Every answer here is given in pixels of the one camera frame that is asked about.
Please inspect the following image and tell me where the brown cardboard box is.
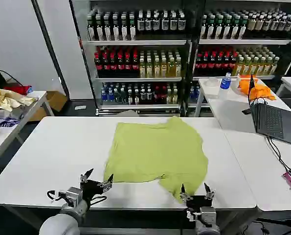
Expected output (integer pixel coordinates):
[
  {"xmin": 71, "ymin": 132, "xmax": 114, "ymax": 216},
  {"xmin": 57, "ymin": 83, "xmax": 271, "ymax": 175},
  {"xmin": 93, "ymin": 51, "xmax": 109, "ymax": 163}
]
[{"xmin": 28, "ymin": 90, "xmax": 68, "ymax": 122}]

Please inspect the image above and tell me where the blue and white cloth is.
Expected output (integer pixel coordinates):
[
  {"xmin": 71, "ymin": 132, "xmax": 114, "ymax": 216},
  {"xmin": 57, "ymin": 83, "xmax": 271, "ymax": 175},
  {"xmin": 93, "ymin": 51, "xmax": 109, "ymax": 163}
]
[{"xmin": 0, "ymin": 109, "xmax": 22, "ymax": 128}]

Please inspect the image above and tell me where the black open laptop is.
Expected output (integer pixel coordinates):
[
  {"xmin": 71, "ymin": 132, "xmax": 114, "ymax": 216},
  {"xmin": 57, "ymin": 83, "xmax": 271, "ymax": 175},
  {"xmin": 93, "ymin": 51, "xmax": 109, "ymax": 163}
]
[{"xmin": 248, "ymin": 74, "xmax": 291, "ymax": 147}]

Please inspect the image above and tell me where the black slanted pole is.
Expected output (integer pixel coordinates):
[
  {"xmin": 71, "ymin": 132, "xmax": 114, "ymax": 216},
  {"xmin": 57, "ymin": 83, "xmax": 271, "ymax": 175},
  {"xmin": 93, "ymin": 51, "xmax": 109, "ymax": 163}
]
[{"xmin": 30, "ymin": 0, "xmax": 71, "ymax": 101}]

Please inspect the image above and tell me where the pale yellow cloth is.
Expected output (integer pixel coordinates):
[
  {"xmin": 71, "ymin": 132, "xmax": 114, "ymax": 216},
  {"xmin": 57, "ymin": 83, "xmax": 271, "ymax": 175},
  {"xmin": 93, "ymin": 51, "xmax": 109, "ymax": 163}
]
[{"xmin": 0, "ymin": 87, "xmax": 37, "ymax": 113}]

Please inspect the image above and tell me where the black laptop cable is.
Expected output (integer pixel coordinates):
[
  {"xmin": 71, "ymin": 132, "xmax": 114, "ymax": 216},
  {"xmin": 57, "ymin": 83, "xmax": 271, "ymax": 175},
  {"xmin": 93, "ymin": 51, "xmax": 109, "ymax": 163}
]
[{"xmin": 266, "ymin": 135, "xmax": 291, "ymax": 196}]

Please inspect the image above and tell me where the grey chair back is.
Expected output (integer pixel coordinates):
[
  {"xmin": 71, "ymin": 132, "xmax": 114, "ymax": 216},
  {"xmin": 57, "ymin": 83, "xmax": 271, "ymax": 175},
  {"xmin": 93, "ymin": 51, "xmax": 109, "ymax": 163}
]
[{"xmin": 112, "ymin": 109, "xmax": 139, "ymax": 118}]

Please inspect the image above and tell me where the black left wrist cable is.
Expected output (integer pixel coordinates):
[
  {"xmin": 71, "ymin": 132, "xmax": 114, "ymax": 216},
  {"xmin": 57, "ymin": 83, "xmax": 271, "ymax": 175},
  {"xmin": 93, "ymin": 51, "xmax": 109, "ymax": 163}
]
[{"xmin": 46, "ymin": 190, "xmax": 63, "ymax": 202}]

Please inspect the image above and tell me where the red cloth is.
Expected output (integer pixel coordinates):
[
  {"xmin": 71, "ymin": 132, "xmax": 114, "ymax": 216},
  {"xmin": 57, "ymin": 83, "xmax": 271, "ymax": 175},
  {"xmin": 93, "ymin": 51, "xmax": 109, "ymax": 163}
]
[{"xmin": 3, "ymin": 85, "xmax": 32, "ymax": 96}]

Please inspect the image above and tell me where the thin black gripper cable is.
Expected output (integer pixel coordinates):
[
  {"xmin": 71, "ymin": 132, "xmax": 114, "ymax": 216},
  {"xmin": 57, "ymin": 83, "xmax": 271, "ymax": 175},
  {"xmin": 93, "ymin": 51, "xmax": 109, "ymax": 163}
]
[{"xmin": 87, "ymin": 194, "xmax": 108, "ymax": 208}]

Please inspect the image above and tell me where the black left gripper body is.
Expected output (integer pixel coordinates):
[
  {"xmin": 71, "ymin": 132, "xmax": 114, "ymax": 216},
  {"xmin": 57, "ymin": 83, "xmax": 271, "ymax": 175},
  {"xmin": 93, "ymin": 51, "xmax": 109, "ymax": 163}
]
[{"xmin": 80, "ymin": 179, "xmax": 105, "ymax": 204}]

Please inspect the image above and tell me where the orange cloth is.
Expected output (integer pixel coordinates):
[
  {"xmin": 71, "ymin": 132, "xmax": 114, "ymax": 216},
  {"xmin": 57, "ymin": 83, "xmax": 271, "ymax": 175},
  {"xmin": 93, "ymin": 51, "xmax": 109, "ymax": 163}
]
[{"xmin": 238, "ymin": 74, "xmax": 277, "ymax": 101}]

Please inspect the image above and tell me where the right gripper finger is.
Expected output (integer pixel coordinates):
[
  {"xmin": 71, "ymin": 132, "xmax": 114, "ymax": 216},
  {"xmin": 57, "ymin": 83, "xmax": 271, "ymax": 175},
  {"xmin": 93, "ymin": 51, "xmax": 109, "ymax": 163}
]
[
  {"xmin": 179, "ymin": 183, "xmax": 194, "ymax": 201},
  {"xmin": 203, "ymin": 182, "xmax": 217, "ymax": 200}
]

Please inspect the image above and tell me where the pink card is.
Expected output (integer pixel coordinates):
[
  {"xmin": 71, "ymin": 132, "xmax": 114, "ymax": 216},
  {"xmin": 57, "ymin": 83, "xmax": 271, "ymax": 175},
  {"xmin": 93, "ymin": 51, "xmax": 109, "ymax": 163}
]
[{"xmin": 282, "ymin": 171, "xmax": 291, "ymax": 189}]

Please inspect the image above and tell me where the light green shirt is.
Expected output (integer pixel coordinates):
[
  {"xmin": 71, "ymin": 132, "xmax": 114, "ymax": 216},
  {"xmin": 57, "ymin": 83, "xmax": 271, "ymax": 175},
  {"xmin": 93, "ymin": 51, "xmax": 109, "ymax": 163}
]
[{"xmin": 103, "ymin": 116, "xmax": 209, "ymax": 204}]

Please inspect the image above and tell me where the blue-label water bottle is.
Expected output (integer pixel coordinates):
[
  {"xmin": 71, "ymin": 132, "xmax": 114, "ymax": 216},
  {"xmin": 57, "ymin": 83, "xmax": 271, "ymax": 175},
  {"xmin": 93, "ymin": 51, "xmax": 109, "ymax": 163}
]
[{"xmin": 218, "ymin": 72, "xmax": 232, "ymax": 99}]

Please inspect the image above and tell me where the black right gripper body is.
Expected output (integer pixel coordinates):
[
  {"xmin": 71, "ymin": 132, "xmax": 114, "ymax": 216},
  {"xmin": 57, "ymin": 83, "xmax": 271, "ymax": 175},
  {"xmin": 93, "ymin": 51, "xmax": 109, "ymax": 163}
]
[{"xmin": 185, "ymin": 195, "xmax": 216, "ymax": 213}]

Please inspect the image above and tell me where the shelf of bottled drinks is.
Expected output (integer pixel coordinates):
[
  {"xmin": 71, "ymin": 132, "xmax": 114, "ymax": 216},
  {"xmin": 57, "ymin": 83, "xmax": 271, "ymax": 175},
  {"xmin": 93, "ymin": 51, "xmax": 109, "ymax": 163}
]
[
  {"xmin": 190, "ymin": 0, "xmax": 291, "ymax": 117},
  {"xmin": 69, "ymin": 0, "xmax": 194, "ymax": 117}
]

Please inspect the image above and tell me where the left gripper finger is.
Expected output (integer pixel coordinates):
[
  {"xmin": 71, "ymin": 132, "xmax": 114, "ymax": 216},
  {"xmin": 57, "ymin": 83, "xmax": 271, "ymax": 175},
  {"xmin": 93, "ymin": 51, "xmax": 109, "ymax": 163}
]
[
  {"xmin": 80, "ymin": 168, "xmax": 94, "ymax": 184},
  {"xmin": 99, "ymin": 173, "xmax": 114, "ymax": 194}
]

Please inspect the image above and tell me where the white table with clothes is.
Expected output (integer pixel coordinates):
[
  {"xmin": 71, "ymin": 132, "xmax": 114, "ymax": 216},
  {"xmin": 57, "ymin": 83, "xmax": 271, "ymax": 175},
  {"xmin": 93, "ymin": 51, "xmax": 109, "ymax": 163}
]
[{"xmin": 0, "ymin": 90, "xmax": 55, "ymax": 170}]

